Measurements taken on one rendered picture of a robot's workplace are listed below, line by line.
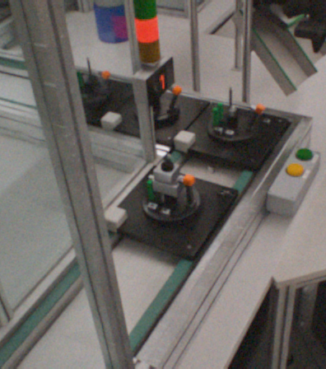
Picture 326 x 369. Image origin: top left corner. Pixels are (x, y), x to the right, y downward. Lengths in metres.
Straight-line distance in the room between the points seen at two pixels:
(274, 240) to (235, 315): 0.25
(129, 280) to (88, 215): 0.65
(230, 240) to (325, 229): 0.29
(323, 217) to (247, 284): 0.30
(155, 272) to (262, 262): 0.26
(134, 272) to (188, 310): 0.19
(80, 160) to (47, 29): 0.14
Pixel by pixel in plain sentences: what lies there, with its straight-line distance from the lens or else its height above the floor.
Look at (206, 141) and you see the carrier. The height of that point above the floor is 0.97.
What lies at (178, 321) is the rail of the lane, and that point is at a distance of 1.08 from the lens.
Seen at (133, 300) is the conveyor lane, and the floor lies 0.92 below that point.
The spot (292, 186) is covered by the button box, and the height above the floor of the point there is 0.96.
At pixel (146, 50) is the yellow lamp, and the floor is 1.29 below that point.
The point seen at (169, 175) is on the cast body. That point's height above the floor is 1.08.
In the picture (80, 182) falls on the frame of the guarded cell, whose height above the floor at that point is 1.50.
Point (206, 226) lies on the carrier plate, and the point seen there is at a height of 0.97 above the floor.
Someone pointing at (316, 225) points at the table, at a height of 0.86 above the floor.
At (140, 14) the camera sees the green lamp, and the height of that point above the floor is 1.38.
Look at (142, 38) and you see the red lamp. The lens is 1.23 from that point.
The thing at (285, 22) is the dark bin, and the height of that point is 1.21.
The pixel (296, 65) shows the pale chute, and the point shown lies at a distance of 1.73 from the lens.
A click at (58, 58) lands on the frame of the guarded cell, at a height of 1.63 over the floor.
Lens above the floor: 1.83
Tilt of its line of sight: 40 degrees down
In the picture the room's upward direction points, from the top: 6 degrees counter-clockwise
